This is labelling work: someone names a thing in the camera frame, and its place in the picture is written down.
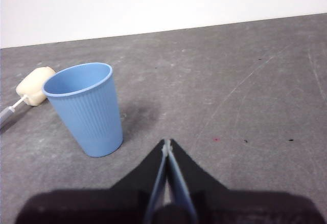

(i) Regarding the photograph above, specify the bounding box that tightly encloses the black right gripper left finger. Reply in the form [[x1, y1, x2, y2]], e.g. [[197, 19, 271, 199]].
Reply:
[[14, 139, 169, 224]]

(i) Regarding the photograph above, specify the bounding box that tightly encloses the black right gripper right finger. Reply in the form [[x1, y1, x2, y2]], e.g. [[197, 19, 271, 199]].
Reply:
[[166, 139, 323, 224]]

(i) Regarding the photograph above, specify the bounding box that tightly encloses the blue ribbed plastic cup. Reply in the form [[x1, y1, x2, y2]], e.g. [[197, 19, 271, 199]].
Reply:
[[41, 62, 124, 158]]

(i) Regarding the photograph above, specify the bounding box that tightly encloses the cup brush with sponge head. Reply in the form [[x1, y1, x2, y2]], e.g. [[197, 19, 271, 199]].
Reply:
[[0, 66, 56, 130]]

